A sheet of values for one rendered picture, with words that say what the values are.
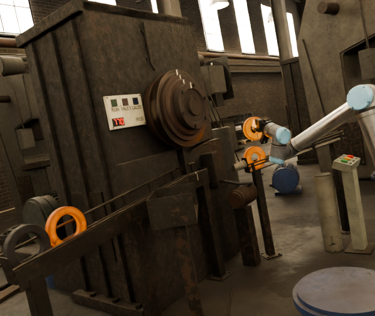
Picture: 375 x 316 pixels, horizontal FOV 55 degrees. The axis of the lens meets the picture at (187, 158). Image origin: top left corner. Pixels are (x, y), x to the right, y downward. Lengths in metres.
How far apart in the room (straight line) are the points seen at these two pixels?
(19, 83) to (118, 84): 4.33
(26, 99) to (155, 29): 4.06
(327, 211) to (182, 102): 1.20
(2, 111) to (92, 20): 4.76
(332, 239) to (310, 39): 2.79
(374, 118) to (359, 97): 0.12
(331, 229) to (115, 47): 1.77
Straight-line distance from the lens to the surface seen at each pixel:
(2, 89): 6.65
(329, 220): 2.57
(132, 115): 2.06
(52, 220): 1.61
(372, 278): 1.32
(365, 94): 1.88
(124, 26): 2.24
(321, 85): 4.67
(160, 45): 2.42
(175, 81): 2.15
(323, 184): 2.50
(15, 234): 1.54
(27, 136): 6.10
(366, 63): 4.18
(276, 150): 2.14
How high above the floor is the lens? 1.01
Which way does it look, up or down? 5 degrees down
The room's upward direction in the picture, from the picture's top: 11 degrees counter-clockwise
